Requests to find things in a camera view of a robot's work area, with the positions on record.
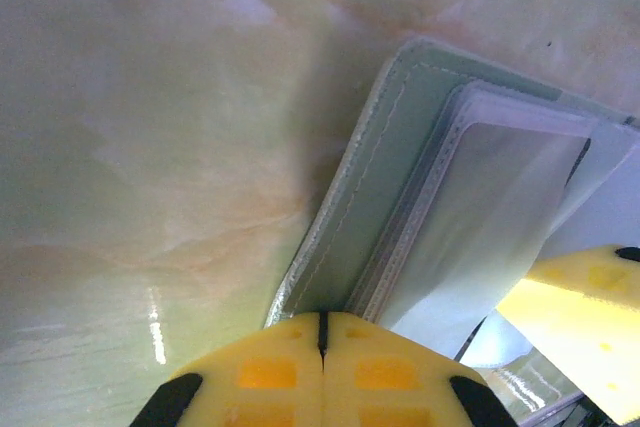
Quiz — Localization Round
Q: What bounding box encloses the green card holder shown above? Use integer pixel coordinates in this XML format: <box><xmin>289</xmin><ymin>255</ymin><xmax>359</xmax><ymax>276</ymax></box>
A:
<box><xmin>263</xmin><ymin>36</ymin><xmax>640</xmax><ymax>423</ymax></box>

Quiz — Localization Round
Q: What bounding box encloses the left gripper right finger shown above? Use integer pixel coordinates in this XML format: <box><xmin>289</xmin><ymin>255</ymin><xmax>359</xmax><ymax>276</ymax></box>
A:
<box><xmin>322</xmin><ymin>310</ymin><xmax>516</xmax><ymax>427</ymax></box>

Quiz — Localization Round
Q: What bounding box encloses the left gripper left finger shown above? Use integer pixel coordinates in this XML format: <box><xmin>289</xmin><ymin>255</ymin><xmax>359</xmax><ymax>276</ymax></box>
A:
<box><xmin>128</xmin><ymin>310</ymin><xmax>324</xmax><ymax>427</ymax></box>

